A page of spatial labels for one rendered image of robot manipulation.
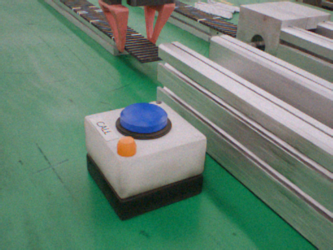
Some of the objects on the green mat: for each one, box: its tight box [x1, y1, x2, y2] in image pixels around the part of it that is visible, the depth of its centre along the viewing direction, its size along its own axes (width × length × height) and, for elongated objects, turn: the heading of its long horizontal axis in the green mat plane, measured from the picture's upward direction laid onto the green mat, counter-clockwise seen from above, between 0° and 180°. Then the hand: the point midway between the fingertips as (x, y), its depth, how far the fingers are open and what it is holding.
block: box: [236, 1, 331, 57], centre depth 61 cm, size 9×12×10 cm
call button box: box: [85, 101, 207, 220], centre depth 36 cm, size 8×10×6 cm
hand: (136, 43), depth 62 cm, fingers closed on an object, 5 cm apart
